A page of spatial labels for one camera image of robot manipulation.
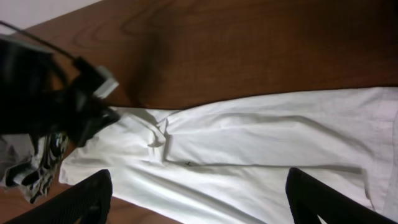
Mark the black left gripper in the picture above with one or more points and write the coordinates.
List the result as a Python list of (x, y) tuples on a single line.
[(85, 124)]

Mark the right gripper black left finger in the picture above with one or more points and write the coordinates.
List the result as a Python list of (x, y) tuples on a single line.
[(87, 202)]

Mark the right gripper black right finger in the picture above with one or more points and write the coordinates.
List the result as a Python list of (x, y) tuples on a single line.
[(312, 202)]

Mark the white printed t-shirt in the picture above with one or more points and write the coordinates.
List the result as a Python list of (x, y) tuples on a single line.
[(228, 162)]

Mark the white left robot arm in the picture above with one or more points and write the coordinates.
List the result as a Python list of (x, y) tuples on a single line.
[(36, 97)]

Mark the grey folded garment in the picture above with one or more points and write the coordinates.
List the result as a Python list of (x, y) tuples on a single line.
[(31, 162)]

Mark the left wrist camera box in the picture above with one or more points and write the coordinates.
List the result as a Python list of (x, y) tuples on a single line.
[(96, 81)]

